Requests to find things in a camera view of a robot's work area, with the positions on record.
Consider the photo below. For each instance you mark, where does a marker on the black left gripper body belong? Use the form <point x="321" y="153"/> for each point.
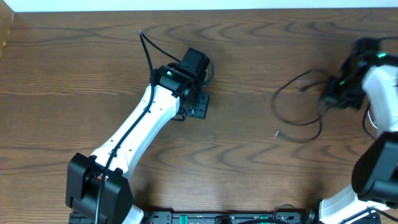
<point x="202" y="107"/>

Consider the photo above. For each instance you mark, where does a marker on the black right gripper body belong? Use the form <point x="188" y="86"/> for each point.
<point x="344" y="94"/>

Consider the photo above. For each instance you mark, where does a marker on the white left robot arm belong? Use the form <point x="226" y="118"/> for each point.
<point x="98" y="189"/>

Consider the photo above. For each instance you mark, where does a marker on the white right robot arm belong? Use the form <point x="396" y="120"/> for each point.
<point x="369" y="73"/>

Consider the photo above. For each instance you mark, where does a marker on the brown wooden side panel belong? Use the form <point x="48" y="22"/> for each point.
<point x="6" y="20"/>

